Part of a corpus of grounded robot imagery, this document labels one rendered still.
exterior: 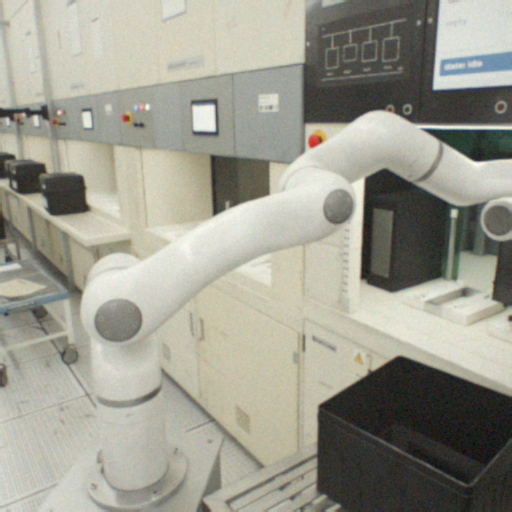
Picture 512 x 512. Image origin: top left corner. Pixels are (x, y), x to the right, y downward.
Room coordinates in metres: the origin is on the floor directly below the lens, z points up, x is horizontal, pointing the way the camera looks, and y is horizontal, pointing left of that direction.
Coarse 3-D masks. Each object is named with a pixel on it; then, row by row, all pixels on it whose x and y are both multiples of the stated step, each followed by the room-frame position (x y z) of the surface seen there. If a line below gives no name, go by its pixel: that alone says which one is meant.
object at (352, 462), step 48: (384, 384) 0.89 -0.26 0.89; (432, 384) 0.87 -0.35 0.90; (480, 384) 0.80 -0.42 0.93; (336, 432) 0.71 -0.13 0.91; (384, 432) 0.85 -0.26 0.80; (432, 432) 0.86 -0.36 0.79; (480, 432) 0.79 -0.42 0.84; (336, 480) 0.71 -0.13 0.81; (384, 480) 0.64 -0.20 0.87; (432, 480) 0.58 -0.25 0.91; (480, 480) 0.56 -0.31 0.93
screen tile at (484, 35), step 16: (448, 0) 1.08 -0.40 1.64; (464, 0) 1.05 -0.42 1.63; (480, 0) 1.02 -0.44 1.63; (496, 0) 1.00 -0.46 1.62; (448, 16) 1.08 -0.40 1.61; (496, 16) 0.99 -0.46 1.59; (448, 32) 1.08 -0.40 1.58; (464, 32) 1.05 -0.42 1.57; (480, 32) 1.02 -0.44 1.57; (496, 32) 0.99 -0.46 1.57; (448, 48) 1.08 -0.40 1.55; (464, 48) 1.04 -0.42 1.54
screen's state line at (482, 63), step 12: (444, 60) 1.08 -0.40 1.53; (456, 60) 1.06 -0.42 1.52; (468, 60) 1.04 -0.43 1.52; (480, 60) 1.01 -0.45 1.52; (492, 60) 0.99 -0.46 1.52; (504, 60) 0.97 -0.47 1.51; (444, 72) 1.08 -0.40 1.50; (456, 72) 1.06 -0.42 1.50; (468, 72) 1.03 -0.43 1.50; (480, 72) 1.01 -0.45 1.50
